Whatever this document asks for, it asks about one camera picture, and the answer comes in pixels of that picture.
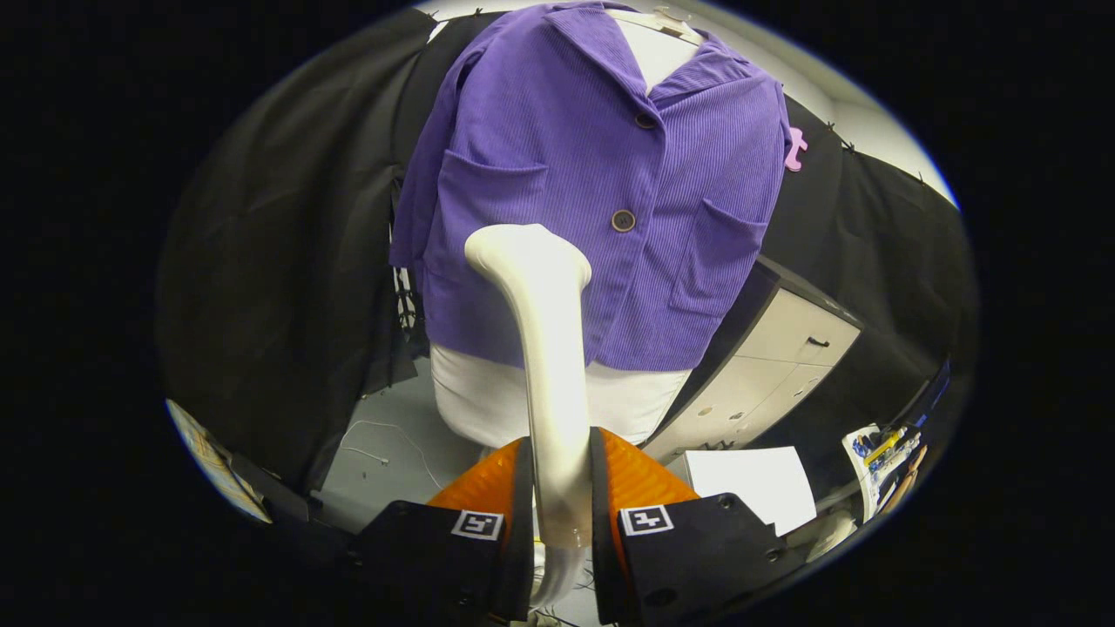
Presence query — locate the white mannequin torso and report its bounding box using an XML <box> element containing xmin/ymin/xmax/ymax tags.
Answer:
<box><xmin>429</xmin><ymin>7</ymin><xmax>698</xmax><ymax>454</ymax></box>

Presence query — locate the grey cabinet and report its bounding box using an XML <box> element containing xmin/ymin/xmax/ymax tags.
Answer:
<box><xmin>640</xmin><ymin>257</ymin><xmax>863</xmax><ymax>464</ymax></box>

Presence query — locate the printed floor sheet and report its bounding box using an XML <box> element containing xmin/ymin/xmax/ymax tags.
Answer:
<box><xmin>166</xmin><ymin>399</ymin><xmax>273</xmax><ymax>525</ymax></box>

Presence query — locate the yellow bottle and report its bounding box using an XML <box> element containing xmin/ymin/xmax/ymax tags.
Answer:
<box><xmin>862</xmin><ymin>428</ymin><xmax>907</xmax><ymax>467</ymax></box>

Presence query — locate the white garment steamer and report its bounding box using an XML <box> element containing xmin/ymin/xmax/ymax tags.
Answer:
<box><xmin>464</xmin><ymin>224</ymin><xmax>593</xmax><ymax>610</ymax></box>

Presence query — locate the purple corduroy jacket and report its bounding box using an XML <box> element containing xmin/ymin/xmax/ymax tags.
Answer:
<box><xmin>389</xmin><ymin>0</ymin><xmax>792</xmax><ymax>373</ymax></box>

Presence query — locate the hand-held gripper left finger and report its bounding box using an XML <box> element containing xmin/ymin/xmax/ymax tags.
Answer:
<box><xmin>348</xmin><ymin>435</ymin><xmax>534</xmax><ymax>624</ymax></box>

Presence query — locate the white square table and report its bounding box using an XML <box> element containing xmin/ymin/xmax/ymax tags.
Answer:
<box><xmin>684</xmin><ymin>446</ymin><xmax>817</xmax><ymax>536</ymax></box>

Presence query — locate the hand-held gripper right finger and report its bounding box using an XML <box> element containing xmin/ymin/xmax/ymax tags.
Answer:
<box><xmin>589</xmin><ymin>425</ymin><xmax>789</xmax><ymax>627</ymax></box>

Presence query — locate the white side desk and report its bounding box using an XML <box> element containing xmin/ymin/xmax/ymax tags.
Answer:
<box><xmin>841</xmin><ymin>422</ymin><xmax>924</xmax><ymax>523</ymax></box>

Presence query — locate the white floor cable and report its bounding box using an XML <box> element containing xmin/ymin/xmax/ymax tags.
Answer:
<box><xmin>340</xmin><ymin>420</ymin><xmax>445</xmax><ymax>490</ymax></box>

